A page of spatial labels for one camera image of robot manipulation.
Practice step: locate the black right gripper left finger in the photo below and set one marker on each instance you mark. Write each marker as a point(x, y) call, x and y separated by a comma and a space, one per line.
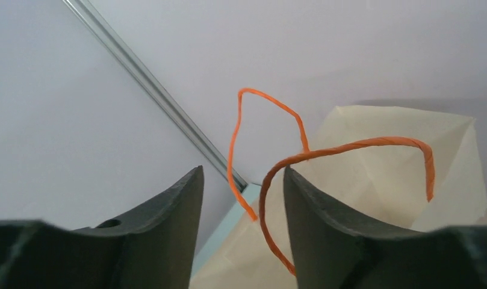
point(150, 246)

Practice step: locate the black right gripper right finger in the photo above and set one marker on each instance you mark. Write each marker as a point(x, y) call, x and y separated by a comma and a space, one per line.
point(336, 246)

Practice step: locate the white paper bag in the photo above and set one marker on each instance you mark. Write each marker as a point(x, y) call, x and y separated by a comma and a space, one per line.
point(386, 183)

